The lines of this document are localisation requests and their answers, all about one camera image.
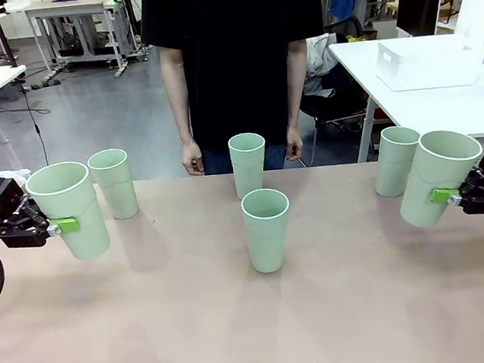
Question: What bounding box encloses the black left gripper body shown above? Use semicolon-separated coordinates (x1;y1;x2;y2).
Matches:
0;175;39;252

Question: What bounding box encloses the pale green plastic cup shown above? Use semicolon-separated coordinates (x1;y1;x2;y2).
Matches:
239;184;297;276
23;158;113;266
392;126;484;231
368;123;428;200
226;131;271;201
85;146;141;223

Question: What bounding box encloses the white plastic basket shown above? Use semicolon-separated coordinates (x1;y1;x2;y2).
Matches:
372;32;484;95

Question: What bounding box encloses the person's left forearm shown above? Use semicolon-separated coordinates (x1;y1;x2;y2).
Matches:
281;76;313;131

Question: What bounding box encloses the person's right forearm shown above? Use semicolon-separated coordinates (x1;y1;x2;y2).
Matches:
166;91;197;146

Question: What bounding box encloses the person's right hand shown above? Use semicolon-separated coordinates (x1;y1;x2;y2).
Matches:
178;138;207;179

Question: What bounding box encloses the person's left hand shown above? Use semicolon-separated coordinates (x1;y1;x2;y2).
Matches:
283;126;306;161

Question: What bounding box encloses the white crumpled paper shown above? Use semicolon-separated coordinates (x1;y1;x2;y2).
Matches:
0;166;33;189

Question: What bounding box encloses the white side table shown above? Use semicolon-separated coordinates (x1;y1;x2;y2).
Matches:
328;29;484;165

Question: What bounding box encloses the black office chair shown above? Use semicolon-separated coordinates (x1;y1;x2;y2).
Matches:
290;15;376;143

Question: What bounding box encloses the black computer monitor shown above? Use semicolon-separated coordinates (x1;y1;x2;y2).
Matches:
394;0;447;39

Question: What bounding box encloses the person in black t-shirt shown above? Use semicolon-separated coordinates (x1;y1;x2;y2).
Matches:
137;0;338;182

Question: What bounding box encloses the grey metal-frame desk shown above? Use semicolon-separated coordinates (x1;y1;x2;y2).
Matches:
22;0;141;86

